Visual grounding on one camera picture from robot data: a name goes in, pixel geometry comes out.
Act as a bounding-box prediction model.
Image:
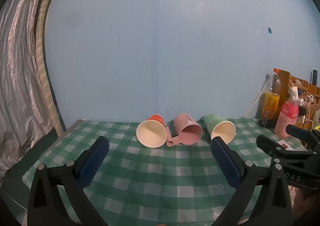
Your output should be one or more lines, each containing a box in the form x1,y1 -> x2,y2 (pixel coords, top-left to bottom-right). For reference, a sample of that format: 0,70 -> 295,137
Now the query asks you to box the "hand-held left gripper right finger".
211,137 -> 293,226

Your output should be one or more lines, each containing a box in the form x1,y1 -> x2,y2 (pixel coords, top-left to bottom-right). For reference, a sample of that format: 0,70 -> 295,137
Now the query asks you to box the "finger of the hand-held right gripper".
286,125 -> 320,153
256,134 -> 320,167

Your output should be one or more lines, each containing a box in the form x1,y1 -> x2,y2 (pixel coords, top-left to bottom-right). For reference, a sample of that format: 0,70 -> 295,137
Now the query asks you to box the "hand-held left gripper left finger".
27,136 -> 110,226

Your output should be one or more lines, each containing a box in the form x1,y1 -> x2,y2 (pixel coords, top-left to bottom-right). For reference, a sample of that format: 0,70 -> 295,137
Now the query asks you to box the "green paper cup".
204,113 -> 236,145

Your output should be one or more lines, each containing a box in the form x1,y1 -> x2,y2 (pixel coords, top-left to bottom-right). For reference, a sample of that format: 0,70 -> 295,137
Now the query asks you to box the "red paper cup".
136,114 -> 167,148

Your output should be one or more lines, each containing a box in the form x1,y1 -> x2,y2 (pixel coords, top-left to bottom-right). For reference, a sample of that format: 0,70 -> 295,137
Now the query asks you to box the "person's right hand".
292,187 -> 320,226

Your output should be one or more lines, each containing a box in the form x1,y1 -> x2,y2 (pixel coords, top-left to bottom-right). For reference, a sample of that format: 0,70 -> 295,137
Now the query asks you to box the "pink drink bottle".
274,86 -> 299,138

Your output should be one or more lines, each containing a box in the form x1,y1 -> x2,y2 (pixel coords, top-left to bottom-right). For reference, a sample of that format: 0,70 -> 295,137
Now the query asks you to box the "orange drink bottle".
261,68 -> 282,120

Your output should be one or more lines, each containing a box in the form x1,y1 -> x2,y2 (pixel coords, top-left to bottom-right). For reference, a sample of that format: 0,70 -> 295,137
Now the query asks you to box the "wooden rack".
277,69 -> 320,119

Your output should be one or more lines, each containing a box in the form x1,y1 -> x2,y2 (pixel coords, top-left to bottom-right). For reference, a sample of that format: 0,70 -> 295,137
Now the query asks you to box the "pink plastic mug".
166,113 -> 203,147

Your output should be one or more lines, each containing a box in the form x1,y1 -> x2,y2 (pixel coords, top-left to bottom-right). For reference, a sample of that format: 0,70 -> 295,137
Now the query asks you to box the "green checked tablecloth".
22,119 -> 310,226

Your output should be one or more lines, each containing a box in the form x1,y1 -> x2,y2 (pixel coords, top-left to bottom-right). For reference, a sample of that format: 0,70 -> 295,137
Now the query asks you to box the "silver curtain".
0,0 -> 59,179

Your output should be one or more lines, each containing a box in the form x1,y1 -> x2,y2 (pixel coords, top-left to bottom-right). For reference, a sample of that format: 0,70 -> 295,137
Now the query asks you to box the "white cable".
243,73 -> 270,118

